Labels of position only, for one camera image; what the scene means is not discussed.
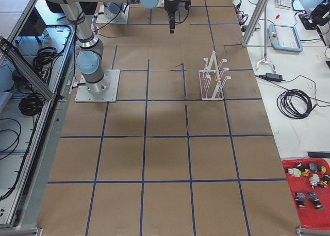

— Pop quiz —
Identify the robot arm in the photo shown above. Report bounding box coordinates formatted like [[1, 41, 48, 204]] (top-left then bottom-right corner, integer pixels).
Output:
[[48, 0, 159, 95]]

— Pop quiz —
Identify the black power adapter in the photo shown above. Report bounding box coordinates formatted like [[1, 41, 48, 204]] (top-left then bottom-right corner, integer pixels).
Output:
[[265, 73, 283, 82]]

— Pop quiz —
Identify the teach pendant tablet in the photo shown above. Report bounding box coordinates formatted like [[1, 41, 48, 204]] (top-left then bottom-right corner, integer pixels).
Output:
[[268, 24, 303, 53]]

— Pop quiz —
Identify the coiled black cable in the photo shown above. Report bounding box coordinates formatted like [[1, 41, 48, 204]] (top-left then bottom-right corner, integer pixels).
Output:
[[277, 89, 312, 119]]

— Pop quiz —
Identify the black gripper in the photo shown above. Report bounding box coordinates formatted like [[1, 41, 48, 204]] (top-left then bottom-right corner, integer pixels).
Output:
[[164, 0, 191, 34]]

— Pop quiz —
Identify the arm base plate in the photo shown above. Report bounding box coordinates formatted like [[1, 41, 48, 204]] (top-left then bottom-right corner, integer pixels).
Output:
[[96, 3, 129, 24], [75, 70, 120, 103]]

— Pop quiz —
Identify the aluminium frame post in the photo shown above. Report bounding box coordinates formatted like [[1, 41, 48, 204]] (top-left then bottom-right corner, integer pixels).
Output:
[[241, 0, 268, 47]]

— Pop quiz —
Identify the brown paper table cover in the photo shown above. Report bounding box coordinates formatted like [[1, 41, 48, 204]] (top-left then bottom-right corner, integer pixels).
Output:
[[37, 0, 299, 235]]

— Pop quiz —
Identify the white wire cup rack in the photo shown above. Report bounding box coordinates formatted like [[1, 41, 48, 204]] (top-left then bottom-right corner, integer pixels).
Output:
[[198, 50, 232, 100]]

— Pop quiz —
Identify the reacher grabber tool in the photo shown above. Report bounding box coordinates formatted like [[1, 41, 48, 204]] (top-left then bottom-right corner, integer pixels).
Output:
[[256, 8, 276, 74]]

